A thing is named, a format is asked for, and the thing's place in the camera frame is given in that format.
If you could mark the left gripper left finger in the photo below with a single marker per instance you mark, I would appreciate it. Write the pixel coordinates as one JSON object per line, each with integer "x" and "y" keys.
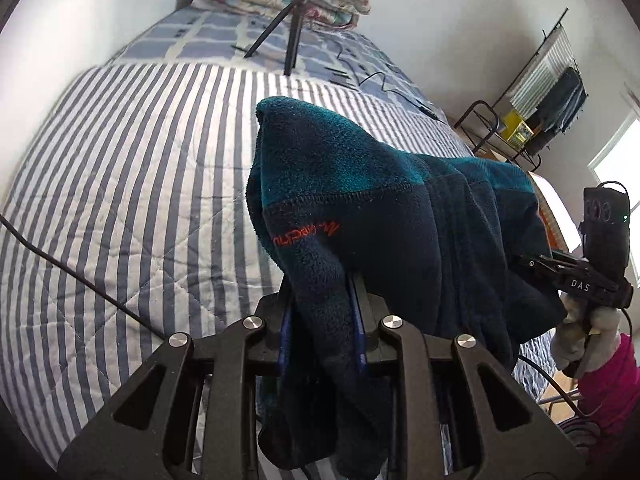
{"x": 285, "y": 340}

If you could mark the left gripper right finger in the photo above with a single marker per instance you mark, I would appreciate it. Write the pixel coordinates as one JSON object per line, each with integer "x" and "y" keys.
{"x": 359, "y": 324}

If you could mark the teal plaid fleece jacket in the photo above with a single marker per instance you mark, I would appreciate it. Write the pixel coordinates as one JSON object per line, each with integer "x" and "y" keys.
{"x": 434, "y": 237}

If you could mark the pink sleeve right forearm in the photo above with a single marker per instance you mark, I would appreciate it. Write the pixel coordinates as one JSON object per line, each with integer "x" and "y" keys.
{"x": 610, "y": 395}

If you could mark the dark hanging clothes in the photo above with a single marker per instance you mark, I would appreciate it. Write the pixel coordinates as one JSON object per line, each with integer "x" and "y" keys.
{"x": 557, "y": 110}

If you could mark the black clothes rack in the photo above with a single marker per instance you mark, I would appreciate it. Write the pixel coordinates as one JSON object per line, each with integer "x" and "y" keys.
{"x": 481, "y": 124}

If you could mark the right gloved hand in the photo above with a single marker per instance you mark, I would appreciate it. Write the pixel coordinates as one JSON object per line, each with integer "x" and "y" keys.
{"x": 586, "y": 339}

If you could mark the orange stool with white cloth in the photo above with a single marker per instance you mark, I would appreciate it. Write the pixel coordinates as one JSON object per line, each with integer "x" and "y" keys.
{"x": 561, "y": 230}

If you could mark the zebra striped trousers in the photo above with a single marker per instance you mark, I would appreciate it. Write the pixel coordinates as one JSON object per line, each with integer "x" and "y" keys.
{"x": 583, "y": 433}

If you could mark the striped hanging towel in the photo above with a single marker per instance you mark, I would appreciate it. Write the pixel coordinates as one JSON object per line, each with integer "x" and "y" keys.
{"x": 541, "y": 73}

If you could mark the blue checked bed sheet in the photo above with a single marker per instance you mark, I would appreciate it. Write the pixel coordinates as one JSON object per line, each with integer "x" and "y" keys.
{"x": 342, "y": 71}

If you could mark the black camera box right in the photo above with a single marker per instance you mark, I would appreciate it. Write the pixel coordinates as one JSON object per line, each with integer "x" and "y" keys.
{"x": 605, "y": 229}

